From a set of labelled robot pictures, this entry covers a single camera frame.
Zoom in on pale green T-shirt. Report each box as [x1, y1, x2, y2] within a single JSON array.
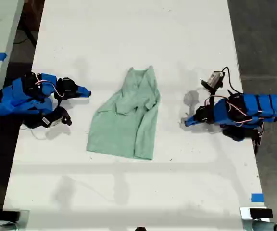
[[86, 64, 161, 160]]

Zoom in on black table clamp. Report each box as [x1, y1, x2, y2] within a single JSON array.
[[252, 129, 263, 155]]

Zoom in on short blue tape strip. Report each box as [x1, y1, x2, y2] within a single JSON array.
[[251, 193, 265, 203]]

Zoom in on white mounting plate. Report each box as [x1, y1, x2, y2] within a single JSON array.
[[239, 206, 274, 221]]

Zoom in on small black box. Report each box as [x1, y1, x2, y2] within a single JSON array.
[[249, 208, 274, 218], [2, 210, 22, 221]]

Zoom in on grey tube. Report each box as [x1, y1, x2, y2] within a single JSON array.
[[243, 219, 277, 231]]

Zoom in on red white servo wire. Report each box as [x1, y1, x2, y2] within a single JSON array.
[[35, 78, 65, 99], [226, 100, 254, 127]]

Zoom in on short black camera stalk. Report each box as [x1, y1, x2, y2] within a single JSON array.
[[54, 106, 73, 126], [200, 80, 224, 109]]

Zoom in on black camera cable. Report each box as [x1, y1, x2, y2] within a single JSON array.
[[220, 66, 244, 97]]

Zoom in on black camera box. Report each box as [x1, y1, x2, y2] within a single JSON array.
[[41, 114, 66, 128], [206, 70, 225, 88]]

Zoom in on black floor cable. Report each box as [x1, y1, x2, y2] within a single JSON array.
[[13, 23, 38, 46]]

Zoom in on thin white wire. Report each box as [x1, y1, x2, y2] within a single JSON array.
[[20, 126, 47, 141]]

